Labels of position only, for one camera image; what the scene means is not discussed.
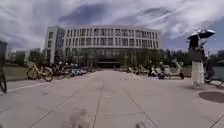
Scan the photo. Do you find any wide white building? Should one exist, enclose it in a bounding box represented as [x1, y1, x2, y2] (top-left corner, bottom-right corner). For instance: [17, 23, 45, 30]
[43, 24, 163, 69]

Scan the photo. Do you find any grey concrete slab plaza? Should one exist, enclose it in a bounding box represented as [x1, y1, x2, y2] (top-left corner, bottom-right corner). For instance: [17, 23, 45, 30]
[0, 69, 224, 128]

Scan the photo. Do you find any row of parked scooters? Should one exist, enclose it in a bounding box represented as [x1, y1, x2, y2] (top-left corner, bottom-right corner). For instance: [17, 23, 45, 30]
[121, 59, 186, 80]

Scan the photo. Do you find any row of parked bicycles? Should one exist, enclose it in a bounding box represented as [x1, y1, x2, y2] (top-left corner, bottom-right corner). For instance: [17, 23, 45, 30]
[25, 61, 98, 83]

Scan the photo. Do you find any person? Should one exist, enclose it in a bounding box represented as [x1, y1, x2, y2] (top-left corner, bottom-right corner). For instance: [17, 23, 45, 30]
[186, 28, 217, 89]

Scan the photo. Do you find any dark bicycle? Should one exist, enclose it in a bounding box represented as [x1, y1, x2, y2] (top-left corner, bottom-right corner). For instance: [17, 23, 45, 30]
[0, 64, 8, 94]

